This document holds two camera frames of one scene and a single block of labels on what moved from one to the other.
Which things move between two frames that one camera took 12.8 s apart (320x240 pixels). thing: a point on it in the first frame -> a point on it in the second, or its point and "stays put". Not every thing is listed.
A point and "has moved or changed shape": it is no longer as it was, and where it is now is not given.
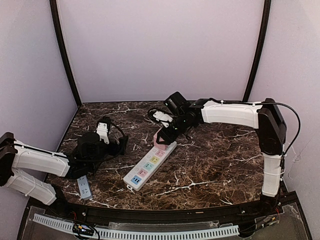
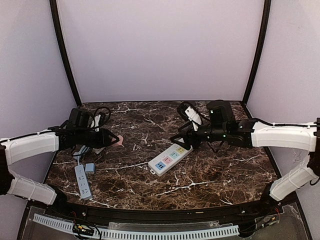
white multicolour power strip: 142,172 -> 168,158
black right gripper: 167,132 -> 190,136
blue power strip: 84,188 stays put
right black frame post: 259,50 stays put
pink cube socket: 159,146 has moved or changed shape
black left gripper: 120,145 -> 99,137
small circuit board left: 83,229 stays put
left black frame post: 65,60 stays put
